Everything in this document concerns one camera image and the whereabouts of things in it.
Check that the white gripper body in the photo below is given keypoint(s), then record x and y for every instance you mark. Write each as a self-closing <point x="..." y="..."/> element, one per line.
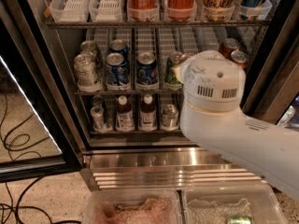
<point x="214" y="82"/>

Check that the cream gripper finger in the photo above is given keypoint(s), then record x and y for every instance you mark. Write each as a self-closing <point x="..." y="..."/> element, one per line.
<point x="176" y="70"/>

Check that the green soda can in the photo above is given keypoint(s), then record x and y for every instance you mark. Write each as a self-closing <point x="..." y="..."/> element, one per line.
<point x="174" y="61"/>

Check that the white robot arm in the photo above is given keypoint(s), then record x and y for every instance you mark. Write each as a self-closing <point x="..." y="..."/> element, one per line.
<point x="211" y="117"/>

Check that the front red Coca-Cola can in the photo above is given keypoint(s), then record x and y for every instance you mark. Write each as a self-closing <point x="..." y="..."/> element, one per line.
<point x="240" y="58"/>

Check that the red coca-cola can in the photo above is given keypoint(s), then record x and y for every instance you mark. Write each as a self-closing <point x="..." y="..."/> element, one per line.
<point x="227" y="46"/>
<point x="240" y="58"/>

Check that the rear red Coca-Cola can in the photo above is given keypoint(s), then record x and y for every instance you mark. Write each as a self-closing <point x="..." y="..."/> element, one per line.
<point x="227" y="46"/>

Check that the silver can bottom shelf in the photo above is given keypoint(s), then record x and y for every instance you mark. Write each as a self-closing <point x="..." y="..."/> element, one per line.
<point x="170" y="117"/>

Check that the front light blue Pepsi can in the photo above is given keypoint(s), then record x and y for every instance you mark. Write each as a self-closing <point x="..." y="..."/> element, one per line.
<point x="117" y="70"/>

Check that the rear blue Pepsi can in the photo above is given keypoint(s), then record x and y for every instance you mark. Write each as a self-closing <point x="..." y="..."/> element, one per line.
<point x="119" y="46"/>

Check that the stainless steel fridge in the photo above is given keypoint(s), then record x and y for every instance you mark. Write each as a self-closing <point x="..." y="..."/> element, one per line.
<point x="161" y="159"/>

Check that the rear slim silver can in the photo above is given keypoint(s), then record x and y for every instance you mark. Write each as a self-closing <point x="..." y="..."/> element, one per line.
<point x="97" y="100"/>

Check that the slim silver can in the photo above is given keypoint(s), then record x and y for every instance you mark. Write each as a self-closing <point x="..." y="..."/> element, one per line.
<point x="97" y="100"/>
<point x="99" y="118"/>

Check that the front slim silver can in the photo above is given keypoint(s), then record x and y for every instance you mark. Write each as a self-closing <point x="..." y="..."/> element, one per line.
<point x="99" y="118"/>

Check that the rear white soda can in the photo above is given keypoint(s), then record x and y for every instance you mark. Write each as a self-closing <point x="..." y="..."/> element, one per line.
<point x="89" y="47"/>

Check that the white soda can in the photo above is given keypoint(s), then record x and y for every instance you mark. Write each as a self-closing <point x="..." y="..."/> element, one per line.
<point x="86" y="70"/>
<point x="89" y="47"/>

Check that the front white soda can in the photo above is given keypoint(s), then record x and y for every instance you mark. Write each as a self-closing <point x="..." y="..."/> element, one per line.
<point x="86" y="70"/>

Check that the empty white shelf tray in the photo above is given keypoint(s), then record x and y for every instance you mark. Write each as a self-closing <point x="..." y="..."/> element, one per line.
<point x="69" y="10"/>

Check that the green can in bin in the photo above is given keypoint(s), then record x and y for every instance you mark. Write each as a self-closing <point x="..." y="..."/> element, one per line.
<point x="239" y="220"/>

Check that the open glass fridge door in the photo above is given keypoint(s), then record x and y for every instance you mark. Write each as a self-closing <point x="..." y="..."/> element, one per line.
<point x="38" y="135"/>

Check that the right brown juice bottle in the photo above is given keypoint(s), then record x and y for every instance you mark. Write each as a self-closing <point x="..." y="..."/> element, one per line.
<point x="147" y="116"/>

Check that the brown juice bottle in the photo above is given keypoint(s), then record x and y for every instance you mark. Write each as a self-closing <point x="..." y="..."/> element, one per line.
<point x="147" y="116"/>
<point x="125" y="119"/>

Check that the left brown juice bottle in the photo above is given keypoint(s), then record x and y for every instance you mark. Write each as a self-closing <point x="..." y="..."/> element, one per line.
<point x="125" y="119"/>

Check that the right clear plastic bin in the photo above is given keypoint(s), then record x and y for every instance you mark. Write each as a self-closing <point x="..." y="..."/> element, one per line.
<point x="213" y="203"/>

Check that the clear plastic bin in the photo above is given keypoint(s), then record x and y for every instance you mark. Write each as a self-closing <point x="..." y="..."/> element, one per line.
<point x="213" y="203"/>
<point x="133" y="206"/>

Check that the left clear plastic bin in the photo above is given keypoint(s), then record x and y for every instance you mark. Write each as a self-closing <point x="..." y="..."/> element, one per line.
<point x="133" y="206"/>

